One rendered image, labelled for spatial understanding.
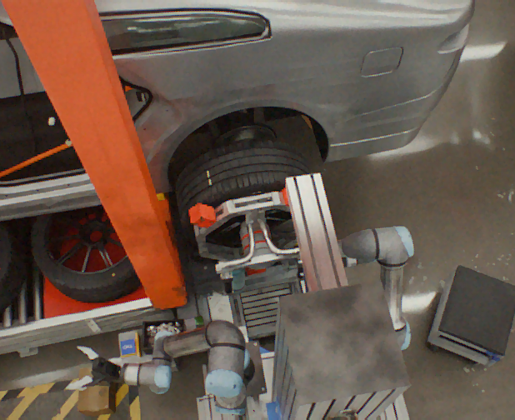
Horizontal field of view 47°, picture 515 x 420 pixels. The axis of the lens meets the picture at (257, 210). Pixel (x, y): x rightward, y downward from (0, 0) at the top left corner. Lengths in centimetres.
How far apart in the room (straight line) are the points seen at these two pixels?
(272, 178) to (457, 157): 192
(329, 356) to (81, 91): 87
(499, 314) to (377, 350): 205
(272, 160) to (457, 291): 133
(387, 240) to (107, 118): 111
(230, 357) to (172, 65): 109
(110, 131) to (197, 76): 74
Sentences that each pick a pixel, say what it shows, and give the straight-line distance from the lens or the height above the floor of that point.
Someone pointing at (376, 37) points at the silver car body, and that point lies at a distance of 246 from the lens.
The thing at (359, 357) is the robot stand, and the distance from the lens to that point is 138.
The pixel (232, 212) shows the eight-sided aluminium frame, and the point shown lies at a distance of 252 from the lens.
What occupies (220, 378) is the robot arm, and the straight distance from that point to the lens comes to 193.
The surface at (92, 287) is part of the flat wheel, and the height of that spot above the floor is 50.
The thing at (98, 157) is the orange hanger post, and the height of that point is 190.
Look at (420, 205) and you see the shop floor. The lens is 394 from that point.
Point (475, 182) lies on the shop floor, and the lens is 413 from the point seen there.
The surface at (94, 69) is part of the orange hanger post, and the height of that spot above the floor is 225.
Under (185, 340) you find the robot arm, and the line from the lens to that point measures 216.
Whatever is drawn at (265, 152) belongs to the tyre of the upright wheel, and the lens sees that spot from 262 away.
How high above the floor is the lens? 335
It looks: 62 degrees down
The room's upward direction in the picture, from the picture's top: 1 degrees counter-clockwise
